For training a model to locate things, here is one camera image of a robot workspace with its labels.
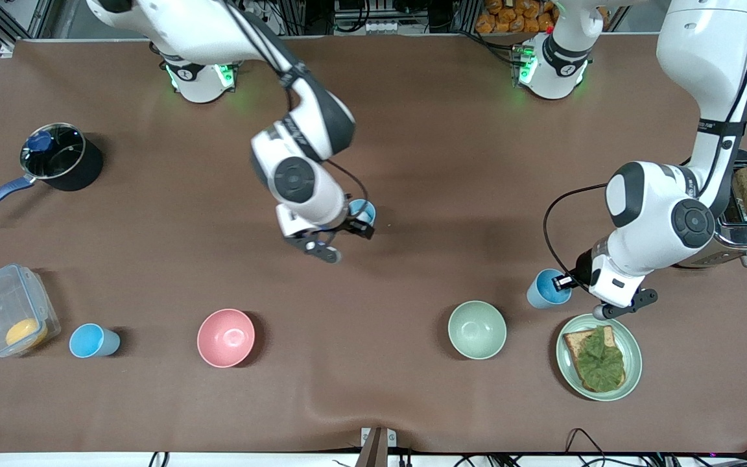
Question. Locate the grey-white right gripper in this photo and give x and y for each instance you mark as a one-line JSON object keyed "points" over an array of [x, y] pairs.
{"points": [[346, 225]]}

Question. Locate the grey-white left gripper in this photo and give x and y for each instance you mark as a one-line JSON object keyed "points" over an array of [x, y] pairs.
{"points": [[583, 268]]}

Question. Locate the blue cup with white inside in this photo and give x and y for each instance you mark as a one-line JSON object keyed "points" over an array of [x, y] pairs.
{"points": [[364, 209]]}

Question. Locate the blue plastic cup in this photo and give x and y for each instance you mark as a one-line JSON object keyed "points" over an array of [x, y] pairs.
{"points": [[91, 342], [544, 290]]}

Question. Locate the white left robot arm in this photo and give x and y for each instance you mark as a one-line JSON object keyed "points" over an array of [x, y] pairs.
{"points": [[704, 65]]}

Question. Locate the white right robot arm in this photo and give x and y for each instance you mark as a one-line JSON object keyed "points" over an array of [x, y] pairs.
{"points": [[296, 175]]}

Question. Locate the toast slice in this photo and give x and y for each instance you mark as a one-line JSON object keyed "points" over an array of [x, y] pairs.
{"points": [[574, 342]]}

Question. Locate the pale green plate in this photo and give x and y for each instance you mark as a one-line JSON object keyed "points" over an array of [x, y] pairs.
{"points": [[633, 353]]}

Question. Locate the green lettuce leaf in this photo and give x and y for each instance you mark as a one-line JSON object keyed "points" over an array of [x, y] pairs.
{"points": [[600, 363]]}

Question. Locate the pale green bowl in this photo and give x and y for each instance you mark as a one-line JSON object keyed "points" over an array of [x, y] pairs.
{"points": [[477, 329]]}

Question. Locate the brown table mat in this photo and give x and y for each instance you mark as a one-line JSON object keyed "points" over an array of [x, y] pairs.
{"points": [[451, 162]]}

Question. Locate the pink bowl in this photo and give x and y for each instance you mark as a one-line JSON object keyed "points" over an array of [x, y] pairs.
{"points": [[225, 338]]}

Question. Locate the white terminal block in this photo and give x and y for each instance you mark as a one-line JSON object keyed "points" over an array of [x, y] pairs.
{"points": [[381, 28]]}

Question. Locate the bag of orange buns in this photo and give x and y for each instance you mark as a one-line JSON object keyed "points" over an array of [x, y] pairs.
{"points": [[509, 19]]}

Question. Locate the glass lid with blue knob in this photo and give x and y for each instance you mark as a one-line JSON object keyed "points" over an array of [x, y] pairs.
{"points": [[52, 152]]}

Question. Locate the orange round food item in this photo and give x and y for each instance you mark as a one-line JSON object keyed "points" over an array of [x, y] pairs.
{"points": [[26, 333]]}

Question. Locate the metal clamp bracket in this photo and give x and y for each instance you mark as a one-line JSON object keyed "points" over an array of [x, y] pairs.
{"points": [[373, 447]]}

